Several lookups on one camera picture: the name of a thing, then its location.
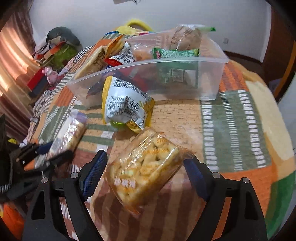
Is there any long cracker pack barcode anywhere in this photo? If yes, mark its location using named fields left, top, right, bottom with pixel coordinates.
left=45, top=111, right=88, bottom=160

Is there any orange puffed snack bag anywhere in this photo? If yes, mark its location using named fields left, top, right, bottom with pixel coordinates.
left=106, top=128, right=194, bottom=216

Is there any yellow white chip bag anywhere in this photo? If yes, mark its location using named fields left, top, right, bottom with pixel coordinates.
left=102, top=76, right=155, bottom=133

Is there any beige cracker pack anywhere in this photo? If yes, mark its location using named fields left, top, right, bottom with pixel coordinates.
left=73, top=46, right=107, bottom=80

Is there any red snack packet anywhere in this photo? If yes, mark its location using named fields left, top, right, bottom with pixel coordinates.
left=104, top=58, right=122, bottom=67

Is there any rice cracker pack orange label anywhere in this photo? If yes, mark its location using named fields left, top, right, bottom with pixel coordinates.
left=105, top=35, right=125, bottom=58

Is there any clear plastic bin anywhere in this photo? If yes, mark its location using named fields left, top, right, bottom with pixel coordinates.
left=67, top=35, right=229, bottom=108

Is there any green snack packet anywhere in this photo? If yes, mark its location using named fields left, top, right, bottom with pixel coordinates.
left=152, top=48, right=199, bottom=87

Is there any brown snack pack gold band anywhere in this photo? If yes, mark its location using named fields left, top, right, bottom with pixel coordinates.
left=170, top=24, right=216, bottom=51

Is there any red box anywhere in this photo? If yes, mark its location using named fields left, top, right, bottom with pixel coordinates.
left=27, top=67, right=49, bottom=98

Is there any pink plush toy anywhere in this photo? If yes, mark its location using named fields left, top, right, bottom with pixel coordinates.
left=43, top=66, right=58, bottom=86

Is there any patchwork orange bed blanket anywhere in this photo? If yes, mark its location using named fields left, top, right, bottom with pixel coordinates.
left=0, top=25, right=296, bottom=241

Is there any pink orange curtain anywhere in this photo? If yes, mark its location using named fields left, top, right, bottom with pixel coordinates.
left=1, top=6, right=39, bottom=139

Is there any green storage box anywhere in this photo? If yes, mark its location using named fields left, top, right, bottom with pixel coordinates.
left=49, top=44, right=77, bottom=70

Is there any grey plush toy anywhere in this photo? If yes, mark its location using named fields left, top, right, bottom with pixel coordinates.
left=46, top=26, right=80, bottom=46

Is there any yellow cloth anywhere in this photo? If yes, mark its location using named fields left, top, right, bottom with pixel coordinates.
left=116, top=25, right=149, bottom=36

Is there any yellow foam tube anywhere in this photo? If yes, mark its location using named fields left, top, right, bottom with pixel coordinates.
left=126, top=19, right=154, bottom=32

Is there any wooden door frame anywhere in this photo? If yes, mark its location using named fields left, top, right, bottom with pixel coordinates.
left=262, top=8, right=295, bottom=101

